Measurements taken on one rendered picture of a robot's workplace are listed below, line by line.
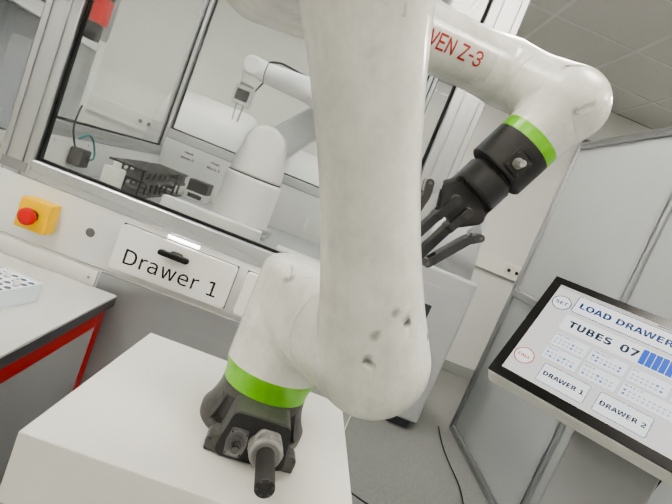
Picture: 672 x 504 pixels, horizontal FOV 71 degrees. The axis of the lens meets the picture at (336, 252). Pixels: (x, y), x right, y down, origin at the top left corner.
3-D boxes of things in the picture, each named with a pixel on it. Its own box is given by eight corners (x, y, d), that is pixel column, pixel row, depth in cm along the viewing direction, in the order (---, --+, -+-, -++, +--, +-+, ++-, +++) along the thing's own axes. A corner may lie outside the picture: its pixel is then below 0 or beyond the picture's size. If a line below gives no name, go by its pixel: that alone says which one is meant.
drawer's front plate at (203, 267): (222, 309, 114) (237, 268, 113) (107, 266, 112) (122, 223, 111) (223, 307, 116) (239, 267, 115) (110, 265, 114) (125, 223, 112)
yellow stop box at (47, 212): (41, 236, 107) (50, 207, 106) (10, 224, 107) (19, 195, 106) (53, 234, 112) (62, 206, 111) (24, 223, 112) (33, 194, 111)
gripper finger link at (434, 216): (464, 201, 68) (458, 194, 67) (405, 253, 69) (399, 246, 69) (456, 199, 71) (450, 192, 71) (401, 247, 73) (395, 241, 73)
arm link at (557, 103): (630, 62, 59) (634, 117, 67) (554, 32, 67) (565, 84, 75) (543, 141, 60) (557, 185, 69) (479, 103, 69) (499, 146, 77)
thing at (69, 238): (371, 371, 119) (393, 319, 117) (-24, 222, 111) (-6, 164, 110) (350, 290, 213) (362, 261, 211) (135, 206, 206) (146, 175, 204)
